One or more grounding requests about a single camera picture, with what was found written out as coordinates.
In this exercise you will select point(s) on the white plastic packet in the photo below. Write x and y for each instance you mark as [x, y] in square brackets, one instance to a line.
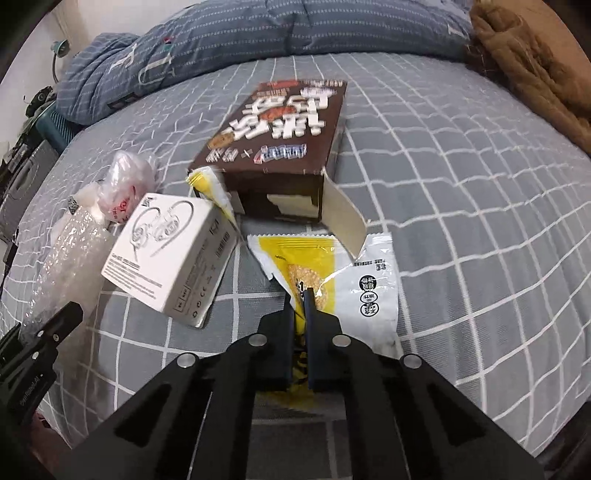
[87, 198]

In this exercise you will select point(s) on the brown cookie box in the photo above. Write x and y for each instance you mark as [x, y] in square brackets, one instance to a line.
[277, 129]

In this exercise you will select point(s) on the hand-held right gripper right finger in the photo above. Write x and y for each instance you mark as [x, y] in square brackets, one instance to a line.
[318, 355]

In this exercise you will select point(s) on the grey suitcase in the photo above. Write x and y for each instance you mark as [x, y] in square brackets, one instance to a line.
[23, 184]

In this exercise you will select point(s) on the clear bubble wrap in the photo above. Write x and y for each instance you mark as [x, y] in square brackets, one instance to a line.
[69, 258]

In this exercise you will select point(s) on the blue striped pillow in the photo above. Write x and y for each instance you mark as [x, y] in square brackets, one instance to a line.
[231, 41]

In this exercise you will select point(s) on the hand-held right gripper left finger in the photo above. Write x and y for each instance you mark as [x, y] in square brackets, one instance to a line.
[286, 350]

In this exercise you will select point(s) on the white earphone box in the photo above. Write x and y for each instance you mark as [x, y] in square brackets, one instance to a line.
[171, 258]

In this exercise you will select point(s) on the brown blanket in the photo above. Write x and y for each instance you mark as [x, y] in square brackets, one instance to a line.
[531, 69]

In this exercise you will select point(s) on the clear bag with red print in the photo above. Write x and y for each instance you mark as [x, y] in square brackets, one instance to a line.
[124, 184]

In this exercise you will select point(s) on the dark clutter pile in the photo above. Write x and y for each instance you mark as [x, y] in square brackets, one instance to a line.
[39, 99]

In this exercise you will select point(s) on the yellow and white snack wrapper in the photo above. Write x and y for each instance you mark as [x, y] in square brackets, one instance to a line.
[295, 263]

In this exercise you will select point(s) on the blue desk lamp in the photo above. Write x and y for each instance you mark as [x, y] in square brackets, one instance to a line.
[61, 46]

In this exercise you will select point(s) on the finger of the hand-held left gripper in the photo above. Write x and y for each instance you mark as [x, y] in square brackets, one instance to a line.
[53, 325]

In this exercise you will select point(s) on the teal plastic crate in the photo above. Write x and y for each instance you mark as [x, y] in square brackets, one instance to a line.
[55, 127]

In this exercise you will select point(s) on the grey grid bed sheet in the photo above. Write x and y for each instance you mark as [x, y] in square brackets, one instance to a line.
[461, 207]

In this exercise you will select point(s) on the small yellow snack wrapper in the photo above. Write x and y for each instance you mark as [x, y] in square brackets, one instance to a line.
[205, 182]

